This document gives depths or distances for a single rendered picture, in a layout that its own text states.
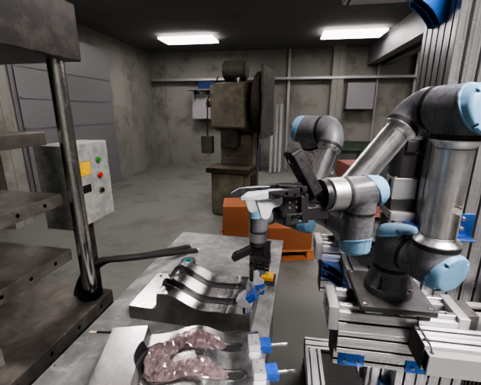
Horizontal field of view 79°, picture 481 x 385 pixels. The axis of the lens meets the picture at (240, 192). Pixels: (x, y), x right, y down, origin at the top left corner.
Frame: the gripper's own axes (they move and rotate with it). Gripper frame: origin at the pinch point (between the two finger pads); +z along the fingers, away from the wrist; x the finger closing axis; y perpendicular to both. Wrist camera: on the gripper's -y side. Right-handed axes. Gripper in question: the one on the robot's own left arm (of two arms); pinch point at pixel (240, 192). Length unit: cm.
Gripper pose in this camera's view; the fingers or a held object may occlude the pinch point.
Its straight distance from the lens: 61.2
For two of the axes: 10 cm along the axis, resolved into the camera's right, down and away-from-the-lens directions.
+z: -9.6, 0.8, -2.8
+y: 0.4, 9.9, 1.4
